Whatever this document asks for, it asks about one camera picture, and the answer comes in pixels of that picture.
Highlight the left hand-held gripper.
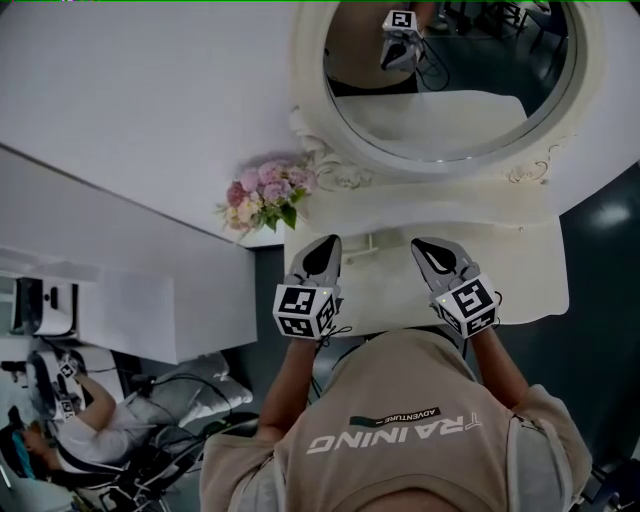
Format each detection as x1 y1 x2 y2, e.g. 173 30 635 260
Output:
272 233 346 342

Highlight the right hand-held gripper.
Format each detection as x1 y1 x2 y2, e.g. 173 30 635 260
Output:
409 236 504 342

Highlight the white dressing table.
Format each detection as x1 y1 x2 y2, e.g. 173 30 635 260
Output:
282 179 572 339

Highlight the person's left forearm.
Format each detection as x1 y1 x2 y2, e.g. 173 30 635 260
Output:
257 335 322 442

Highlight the person's right forearm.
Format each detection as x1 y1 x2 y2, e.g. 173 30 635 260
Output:
466 329 534 415

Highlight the pink flower bouquet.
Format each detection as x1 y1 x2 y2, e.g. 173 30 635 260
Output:
214 157 317 240

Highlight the white cushion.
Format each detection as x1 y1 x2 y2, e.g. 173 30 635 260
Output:
148 351 255 427

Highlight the beige t-shirt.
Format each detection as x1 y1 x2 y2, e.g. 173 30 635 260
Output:
199 328 594 512

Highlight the white low cabinet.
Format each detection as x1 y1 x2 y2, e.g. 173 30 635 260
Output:
74 272 177 366

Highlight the white appliance black panel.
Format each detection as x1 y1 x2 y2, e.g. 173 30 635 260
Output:
11 276 82 338
27 348 119 402

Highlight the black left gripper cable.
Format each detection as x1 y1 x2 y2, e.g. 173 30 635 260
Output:
313 322 354 352

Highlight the oval mirror white ornate frame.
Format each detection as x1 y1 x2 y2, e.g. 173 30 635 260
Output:
288 0 594 192

